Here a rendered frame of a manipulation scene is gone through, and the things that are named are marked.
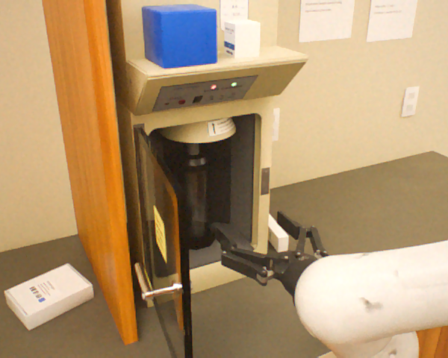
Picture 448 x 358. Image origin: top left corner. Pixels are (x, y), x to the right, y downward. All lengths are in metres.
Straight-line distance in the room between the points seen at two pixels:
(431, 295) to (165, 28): 0.55
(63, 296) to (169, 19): 0.67
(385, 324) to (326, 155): 1.29
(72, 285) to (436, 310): 0.86
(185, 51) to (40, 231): 0.83
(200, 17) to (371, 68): 1.08
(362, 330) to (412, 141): 1.58
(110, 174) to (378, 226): 0.90
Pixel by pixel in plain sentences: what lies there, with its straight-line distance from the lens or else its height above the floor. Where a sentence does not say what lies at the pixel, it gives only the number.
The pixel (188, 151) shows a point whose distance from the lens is 1.13.
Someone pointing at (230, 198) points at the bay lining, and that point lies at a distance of 1.27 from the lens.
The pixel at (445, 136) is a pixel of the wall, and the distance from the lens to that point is 2.25.
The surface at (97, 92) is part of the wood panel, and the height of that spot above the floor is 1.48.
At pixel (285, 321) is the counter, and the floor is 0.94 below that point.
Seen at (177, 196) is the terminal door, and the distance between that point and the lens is 0.66.
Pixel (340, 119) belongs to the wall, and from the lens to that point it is 1.80.
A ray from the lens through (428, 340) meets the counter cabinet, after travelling 1.38.
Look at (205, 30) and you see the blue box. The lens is 0.84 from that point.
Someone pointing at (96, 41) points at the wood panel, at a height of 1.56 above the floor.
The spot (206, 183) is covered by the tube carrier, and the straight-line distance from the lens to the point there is 1.13.
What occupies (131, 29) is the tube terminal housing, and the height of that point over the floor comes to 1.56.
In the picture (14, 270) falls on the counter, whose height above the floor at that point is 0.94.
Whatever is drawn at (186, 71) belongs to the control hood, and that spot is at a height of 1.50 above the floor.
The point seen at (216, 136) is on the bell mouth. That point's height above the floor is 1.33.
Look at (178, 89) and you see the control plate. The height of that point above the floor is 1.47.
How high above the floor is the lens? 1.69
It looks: 25 degrees down
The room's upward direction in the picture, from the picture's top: straight up
